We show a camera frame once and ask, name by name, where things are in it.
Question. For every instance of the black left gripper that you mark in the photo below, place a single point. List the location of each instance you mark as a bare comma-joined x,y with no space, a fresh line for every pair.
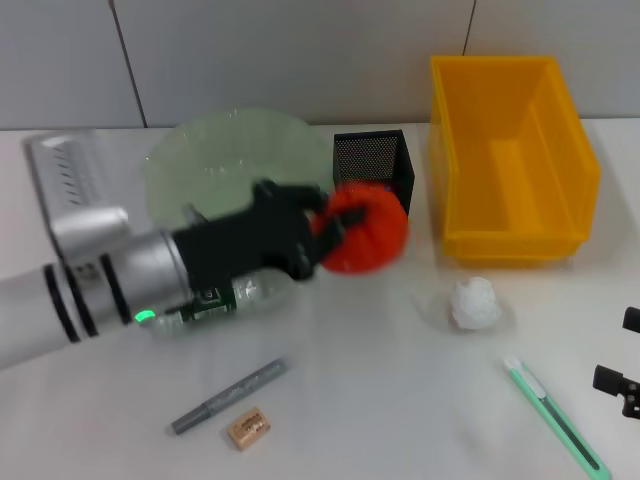
235,245

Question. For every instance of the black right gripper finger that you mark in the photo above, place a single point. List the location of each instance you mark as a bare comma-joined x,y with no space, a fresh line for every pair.
627,395
632,319

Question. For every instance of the red-orange pumpkin toy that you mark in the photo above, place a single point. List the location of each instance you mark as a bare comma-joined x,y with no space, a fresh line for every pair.
380,240

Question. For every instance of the clear green-label water bottle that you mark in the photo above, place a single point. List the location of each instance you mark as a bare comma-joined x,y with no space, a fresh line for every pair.
260,295

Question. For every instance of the white paper ball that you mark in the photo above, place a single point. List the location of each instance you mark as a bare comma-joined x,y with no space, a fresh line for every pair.
475,302

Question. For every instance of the green utility knife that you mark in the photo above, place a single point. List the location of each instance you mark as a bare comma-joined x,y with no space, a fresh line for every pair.
550,407

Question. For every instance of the black mesh pen holder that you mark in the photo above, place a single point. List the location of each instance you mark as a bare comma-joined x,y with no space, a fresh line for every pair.
370,155

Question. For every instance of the green glass fruit plate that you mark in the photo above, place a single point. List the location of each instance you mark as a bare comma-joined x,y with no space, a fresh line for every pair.
225,150

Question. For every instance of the grey marker pen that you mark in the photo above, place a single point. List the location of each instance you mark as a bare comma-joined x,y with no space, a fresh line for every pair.
230,395

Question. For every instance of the beige eraser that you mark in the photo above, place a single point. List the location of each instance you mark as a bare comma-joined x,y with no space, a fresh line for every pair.
247,429

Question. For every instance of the yellow plastic bin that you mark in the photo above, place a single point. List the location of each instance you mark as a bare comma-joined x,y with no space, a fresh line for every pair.
510,175

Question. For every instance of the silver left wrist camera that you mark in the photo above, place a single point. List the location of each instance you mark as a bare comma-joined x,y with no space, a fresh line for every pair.
65,175

